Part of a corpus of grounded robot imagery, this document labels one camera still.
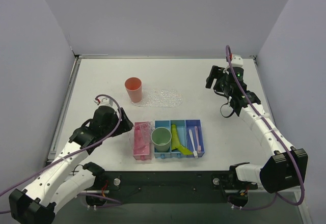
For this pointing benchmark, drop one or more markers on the clear textured oval tray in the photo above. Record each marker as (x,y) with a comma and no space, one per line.
(159,98)

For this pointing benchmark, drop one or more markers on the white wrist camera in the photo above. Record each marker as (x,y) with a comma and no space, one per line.
(103,102)
(236,60)

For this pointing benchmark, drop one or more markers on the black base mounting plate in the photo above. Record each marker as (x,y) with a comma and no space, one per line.
(171,187)

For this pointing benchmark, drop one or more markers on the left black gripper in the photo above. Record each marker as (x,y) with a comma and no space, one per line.
(126,122)

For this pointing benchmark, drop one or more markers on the white toothbrush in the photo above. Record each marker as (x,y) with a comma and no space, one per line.
(195,154)

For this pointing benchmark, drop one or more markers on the purple-blue storage bin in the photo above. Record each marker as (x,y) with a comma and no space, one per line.
(194,136)

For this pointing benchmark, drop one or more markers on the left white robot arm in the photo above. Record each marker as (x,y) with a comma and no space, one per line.
(40,201)

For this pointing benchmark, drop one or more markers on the green plastic cup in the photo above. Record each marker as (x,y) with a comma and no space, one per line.
(161,138)

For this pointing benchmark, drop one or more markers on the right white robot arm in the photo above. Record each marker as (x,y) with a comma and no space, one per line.
(286,165)

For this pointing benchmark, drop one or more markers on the orange plastic cup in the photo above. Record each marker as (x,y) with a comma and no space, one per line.
(133,86)

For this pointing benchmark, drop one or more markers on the light blue bin left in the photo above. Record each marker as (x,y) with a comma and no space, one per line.
(162,155)

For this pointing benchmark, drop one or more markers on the light blue bin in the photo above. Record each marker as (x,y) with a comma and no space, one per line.
(162,155)
(181,129)

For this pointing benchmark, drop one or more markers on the pink storage bin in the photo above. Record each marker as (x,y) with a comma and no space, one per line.
(142,149)

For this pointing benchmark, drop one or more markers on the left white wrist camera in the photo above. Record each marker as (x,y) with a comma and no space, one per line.
(103,102)

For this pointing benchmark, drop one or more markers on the clear textured plastic box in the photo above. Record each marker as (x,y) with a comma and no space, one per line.
(140,135)

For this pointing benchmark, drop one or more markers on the yellow-green toothpaste tube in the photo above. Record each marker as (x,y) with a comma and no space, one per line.
(184,150)
(175,142)

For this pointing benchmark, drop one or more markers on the light blue bin middle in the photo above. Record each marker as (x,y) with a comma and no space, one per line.
(181,129)

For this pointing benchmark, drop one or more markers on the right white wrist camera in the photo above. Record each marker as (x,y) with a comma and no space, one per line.
(236,60)

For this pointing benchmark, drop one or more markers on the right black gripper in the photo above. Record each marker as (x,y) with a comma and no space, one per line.
(212,76)

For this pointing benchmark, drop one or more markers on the pink toothbrush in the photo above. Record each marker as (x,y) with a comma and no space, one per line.
(197,139)

